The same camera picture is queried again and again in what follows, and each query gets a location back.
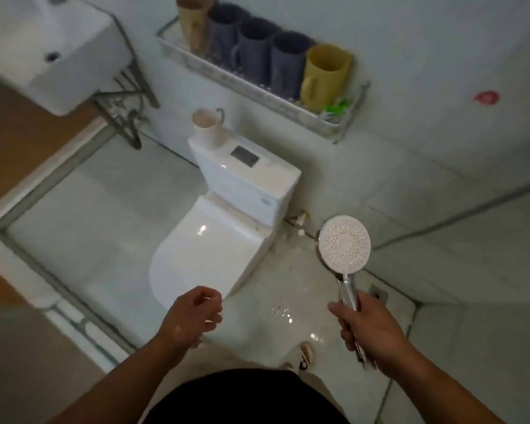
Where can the person's right forearm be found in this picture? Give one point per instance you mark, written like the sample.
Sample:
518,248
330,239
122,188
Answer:
441,393

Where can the white ceramic sink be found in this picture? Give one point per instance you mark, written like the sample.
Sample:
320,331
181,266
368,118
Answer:
70,70

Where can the navy plastic cup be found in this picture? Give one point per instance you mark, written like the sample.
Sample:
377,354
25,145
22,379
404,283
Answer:
254,50
287,66
223,35

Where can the person's right hand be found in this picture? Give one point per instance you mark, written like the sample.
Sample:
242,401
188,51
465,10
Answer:
375,335

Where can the metal floor drain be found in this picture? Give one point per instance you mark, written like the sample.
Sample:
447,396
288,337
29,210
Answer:
379,292

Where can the black shirt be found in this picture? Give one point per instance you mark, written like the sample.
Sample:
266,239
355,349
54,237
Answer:
247,401

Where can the green packet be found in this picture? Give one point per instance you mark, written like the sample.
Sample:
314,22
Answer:
338,111

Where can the tan plastic cup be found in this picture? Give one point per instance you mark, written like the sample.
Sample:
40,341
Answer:
192,26

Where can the yellow plastic cup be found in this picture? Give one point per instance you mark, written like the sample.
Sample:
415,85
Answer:
324,79

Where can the person's slipper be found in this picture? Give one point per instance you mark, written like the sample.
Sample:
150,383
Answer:
307,355

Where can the red round sticker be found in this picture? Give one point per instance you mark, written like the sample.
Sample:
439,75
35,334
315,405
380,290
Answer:
486,97

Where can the white toilet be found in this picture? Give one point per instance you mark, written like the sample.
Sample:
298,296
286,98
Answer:
212,242

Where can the chrome shower head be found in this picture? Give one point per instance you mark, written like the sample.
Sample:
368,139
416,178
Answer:
344,242

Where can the person's left forearm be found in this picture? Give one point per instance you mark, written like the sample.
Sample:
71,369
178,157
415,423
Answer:
123,384

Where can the metal wall shelf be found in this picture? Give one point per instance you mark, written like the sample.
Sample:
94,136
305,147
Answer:
256,92

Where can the person's left hand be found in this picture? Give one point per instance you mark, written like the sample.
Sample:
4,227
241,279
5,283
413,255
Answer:
190,315

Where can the white angle valve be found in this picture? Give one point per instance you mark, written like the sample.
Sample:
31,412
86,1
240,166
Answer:
301,218

